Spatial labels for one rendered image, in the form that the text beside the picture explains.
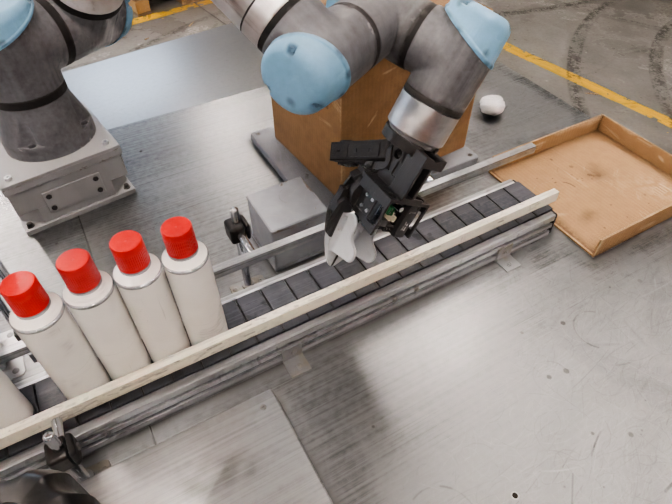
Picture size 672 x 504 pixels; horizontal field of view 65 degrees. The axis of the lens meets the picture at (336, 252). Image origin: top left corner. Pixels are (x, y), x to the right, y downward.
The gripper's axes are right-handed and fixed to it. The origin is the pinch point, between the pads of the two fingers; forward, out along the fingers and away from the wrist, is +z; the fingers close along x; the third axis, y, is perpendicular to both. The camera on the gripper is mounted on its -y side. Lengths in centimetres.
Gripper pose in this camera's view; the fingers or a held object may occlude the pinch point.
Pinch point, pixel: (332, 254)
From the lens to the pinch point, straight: 72.9
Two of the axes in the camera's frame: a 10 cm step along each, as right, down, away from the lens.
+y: 4.9, 6.3, -6.0
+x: 7.5, 0.3, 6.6
